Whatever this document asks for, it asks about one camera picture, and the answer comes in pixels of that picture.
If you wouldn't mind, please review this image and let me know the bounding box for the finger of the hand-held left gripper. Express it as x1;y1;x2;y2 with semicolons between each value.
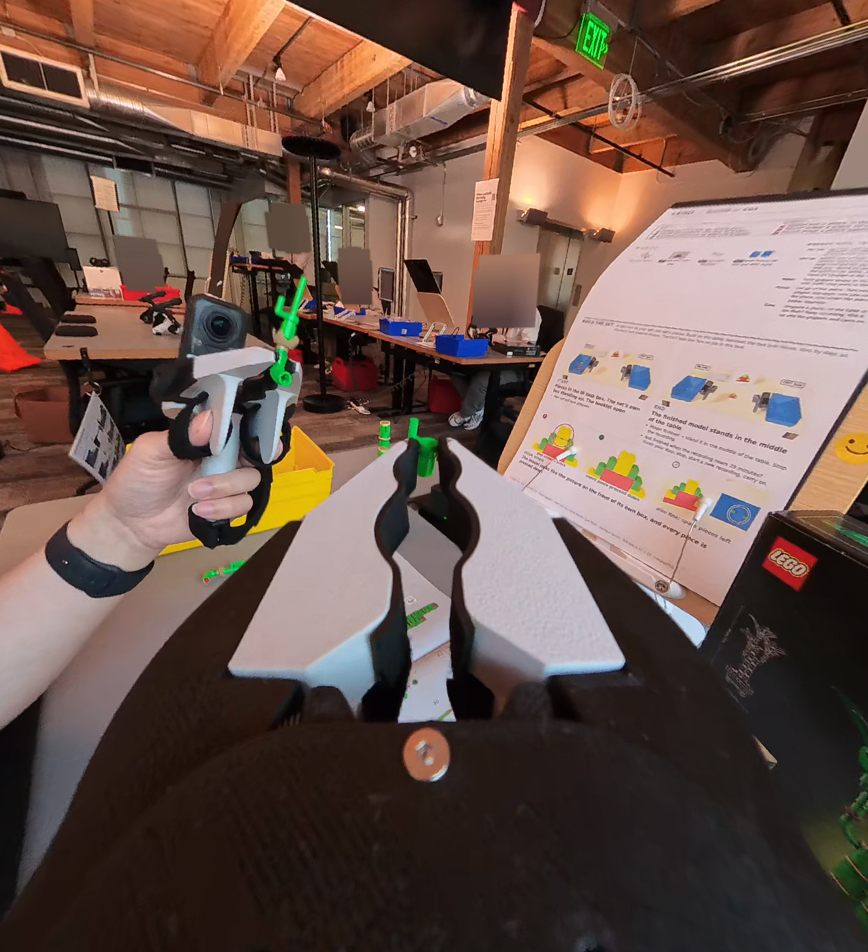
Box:
185;347;279;382
259;363;304;449

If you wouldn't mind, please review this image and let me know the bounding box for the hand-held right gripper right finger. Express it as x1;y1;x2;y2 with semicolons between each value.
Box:
438;437;627;704

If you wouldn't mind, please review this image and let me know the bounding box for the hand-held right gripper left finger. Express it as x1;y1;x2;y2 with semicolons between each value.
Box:
227;437;416;718

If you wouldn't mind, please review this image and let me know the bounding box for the green lego bamboo stem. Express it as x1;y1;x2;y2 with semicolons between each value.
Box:
271;276;309;387

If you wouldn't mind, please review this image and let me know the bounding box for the small green lego cup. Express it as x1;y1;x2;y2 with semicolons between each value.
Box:
407;417;441;477

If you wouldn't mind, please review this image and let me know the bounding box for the person's left forearm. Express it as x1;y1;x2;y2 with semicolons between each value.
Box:
0;532;154;761

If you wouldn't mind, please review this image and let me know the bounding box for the black lego box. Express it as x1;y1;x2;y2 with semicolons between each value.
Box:
700;510;868;952

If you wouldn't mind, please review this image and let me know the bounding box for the person's left hand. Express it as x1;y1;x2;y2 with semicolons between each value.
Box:
86;411;288;572

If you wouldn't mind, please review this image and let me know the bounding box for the black and white device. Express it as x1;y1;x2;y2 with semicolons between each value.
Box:
138;289;185;337

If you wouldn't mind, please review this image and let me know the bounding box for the yellow plastic bin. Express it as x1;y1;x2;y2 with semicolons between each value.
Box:
157;425;335;558

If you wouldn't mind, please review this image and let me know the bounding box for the wooden desk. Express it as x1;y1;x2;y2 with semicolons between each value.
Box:
43;292;273;417

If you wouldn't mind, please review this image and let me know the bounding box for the white instruction booklet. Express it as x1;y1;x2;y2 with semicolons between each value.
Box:
395;552;459;724

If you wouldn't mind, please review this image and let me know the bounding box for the long wooden table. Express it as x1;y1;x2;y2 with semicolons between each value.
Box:
298;307;548;417

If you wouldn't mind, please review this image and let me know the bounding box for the tilted beige board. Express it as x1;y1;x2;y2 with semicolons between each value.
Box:
403;257;473;330

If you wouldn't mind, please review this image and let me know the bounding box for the brown bag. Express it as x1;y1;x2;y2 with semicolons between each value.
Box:
13;385;83;447

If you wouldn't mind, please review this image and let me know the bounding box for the orange traffic cone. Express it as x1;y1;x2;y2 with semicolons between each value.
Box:
0;287;43;373

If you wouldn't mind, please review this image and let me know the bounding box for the black wrist band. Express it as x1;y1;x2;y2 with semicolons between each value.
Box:
45;521;157;600

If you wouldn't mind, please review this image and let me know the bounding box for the black monitor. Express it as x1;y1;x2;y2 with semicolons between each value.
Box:
0;188;72;261

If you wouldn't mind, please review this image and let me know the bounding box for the ceiling vent grille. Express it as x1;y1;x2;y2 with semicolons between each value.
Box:
0;42;91;110

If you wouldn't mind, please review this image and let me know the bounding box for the white instruction sheet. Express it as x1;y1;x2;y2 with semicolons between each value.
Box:
503;188;868;606

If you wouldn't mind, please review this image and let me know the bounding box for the dark panel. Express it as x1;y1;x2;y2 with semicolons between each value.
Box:
291;0;518;102

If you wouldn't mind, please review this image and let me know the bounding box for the hanging metal wheel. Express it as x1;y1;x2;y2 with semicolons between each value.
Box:
608;72;642;128

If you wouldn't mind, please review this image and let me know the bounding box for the green exit sign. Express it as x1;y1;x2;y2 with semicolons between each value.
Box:
574;10;614;70

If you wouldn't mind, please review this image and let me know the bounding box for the silver air duct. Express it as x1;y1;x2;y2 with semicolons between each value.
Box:
349;79;493;150

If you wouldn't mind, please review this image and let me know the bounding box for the wooden support post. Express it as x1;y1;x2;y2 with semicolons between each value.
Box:
466;0;536;337

